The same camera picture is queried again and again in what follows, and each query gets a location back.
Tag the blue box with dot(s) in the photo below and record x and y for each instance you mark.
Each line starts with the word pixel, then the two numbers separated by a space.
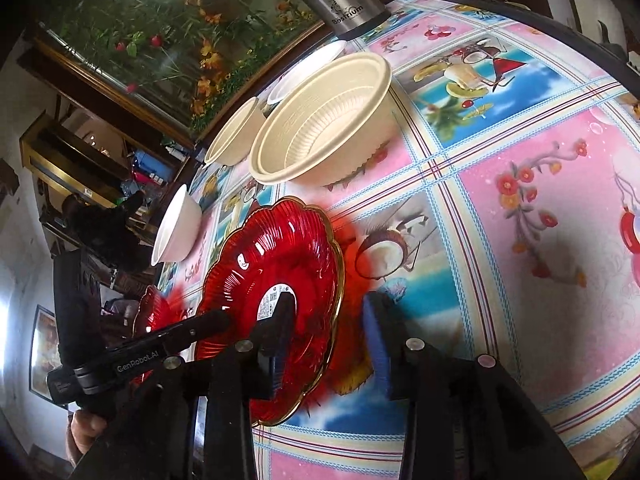
pixel 146 161

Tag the large cream ribbed bowl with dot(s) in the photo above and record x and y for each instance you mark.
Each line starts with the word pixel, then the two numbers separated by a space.
pixel 310 125

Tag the small red glass plate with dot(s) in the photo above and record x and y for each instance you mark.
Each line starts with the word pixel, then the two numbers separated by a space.
pixel 155 310

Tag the gold framed display cabinet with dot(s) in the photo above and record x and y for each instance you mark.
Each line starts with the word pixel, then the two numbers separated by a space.
pixel 65 160

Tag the glass flower display cabinet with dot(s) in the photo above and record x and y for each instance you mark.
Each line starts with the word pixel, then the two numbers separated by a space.
pixel 175 35

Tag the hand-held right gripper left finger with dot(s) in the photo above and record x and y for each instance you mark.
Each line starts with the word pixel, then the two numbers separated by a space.
pixel 276 377

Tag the dark green vase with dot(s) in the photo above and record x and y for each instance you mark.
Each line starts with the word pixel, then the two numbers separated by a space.
pixel 611 40

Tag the framed wall picture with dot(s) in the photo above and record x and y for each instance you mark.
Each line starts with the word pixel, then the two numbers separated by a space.
pixel 45 350

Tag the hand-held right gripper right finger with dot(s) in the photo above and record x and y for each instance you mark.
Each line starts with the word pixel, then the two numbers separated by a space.
pixel 376 345

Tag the white bowl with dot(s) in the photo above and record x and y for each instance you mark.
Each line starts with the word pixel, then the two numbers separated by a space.
pixel 300 77
pixel 177 230

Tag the person's left hand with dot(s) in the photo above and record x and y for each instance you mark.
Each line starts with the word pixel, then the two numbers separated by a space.
pixel 84 432

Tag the large red glass plate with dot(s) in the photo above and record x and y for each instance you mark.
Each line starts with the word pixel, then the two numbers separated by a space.
pixel 250 260

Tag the small cream bowl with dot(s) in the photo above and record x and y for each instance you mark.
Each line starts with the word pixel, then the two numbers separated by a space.
pixel 232 132

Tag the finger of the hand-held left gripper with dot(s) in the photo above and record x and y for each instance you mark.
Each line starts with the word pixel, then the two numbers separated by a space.
pixel 175 335

